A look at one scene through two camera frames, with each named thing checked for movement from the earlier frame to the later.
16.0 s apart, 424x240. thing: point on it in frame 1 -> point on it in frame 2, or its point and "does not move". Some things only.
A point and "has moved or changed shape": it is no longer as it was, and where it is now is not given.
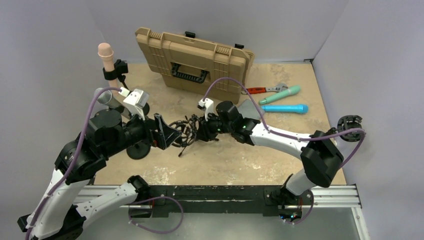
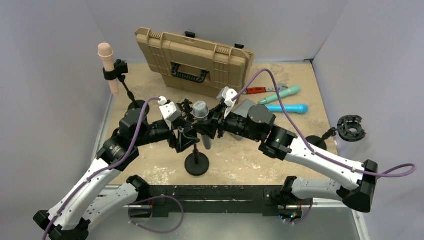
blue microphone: (301, 108) does not move
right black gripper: (204, 131) does not move
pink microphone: (105, 52) does not move
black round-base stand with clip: (118, 70) does not move
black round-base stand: (139, 150) -> (197, 164)
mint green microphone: (291, 90) does not move
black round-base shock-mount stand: (349, 122) does not move
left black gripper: (165, 135) -> (183, 139)
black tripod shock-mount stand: (189, 128) has moved or changed shape
